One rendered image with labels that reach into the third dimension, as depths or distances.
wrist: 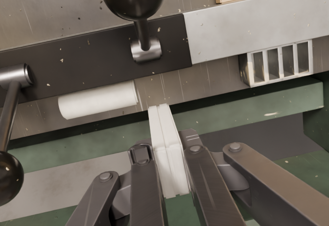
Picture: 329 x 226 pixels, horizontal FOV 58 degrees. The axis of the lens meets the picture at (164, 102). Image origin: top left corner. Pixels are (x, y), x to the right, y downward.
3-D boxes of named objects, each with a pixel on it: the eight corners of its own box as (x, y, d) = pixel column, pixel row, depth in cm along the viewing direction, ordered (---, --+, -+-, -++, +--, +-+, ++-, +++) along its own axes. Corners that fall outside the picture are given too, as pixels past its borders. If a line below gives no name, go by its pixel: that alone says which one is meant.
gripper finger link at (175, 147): (167, 147, 15) (181, 143, 15) (157, 104, 21) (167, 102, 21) (177, 197, 16) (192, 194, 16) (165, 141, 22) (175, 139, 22)
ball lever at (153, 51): (170, 68, 28) (173, -8, 15) (131, 76, 28) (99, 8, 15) (162, 31, 29) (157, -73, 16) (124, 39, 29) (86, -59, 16)
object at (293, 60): (299, 68, 35) (314, 74, 32) (241, 81, 34) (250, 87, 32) (297, 34, 33) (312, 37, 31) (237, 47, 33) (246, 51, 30)
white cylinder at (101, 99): (69, 114, 34) (138, 99, 34) (63, 124, 31) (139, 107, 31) (61, 89, 33) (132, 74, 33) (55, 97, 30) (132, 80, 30)
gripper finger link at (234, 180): (189, 174, 13) (253, 160, 13) (175, 131, 18) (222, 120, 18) (194, 202, 14) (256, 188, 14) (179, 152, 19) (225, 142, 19)
